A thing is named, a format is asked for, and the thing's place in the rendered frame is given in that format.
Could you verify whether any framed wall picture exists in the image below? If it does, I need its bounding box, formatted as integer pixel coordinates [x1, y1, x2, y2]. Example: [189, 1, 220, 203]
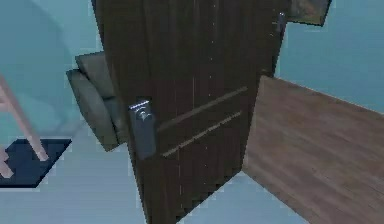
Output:
[288, 0, 333, 27]

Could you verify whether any dark brown room door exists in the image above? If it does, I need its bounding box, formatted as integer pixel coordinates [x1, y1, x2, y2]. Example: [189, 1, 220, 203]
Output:
[91, 0, 290, 224]

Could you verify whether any silver door handle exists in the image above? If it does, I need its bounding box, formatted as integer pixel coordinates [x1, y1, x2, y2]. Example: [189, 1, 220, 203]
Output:
[128, 98, 158, 161]

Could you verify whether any dark blue floor cloth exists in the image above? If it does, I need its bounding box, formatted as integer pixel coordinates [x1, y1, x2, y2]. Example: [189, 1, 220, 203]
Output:
[0, 138, 73, 189]

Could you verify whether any small dark door handle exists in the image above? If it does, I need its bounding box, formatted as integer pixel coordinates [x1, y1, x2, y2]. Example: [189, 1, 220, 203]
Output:
[277, 11, 287, 34]

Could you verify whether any grey green armchair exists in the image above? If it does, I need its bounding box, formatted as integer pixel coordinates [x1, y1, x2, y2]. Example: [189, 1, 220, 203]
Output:
[65, 51, 130, 153]

